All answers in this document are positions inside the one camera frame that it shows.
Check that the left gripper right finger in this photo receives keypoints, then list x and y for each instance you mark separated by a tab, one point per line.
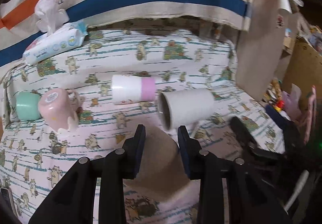
230	191

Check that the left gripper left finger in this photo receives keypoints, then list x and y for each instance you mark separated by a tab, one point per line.
72	199

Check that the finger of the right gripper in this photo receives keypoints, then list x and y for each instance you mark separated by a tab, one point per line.
291	135
248	142

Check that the mint green cup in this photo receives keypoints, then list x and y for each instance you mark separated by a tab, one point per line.
27	106

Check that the white and pink cup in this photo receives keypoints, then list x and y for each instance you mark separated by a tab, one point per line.
127	89

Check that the wooden cabinet panel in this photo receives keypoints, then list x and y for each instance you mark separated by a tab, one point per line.
260	48

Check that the pink mug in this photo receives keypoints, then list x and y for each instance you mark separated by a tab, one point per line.
58	108

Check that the cat print bed sheet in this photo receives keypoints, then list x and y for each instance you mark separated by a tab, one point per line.
34	158

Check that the wet wipes pack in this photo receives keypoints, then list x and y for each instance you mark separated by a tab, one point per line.
59	34

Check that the white mug with handle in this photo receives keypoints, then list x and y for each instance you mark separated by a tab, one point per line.
184	107

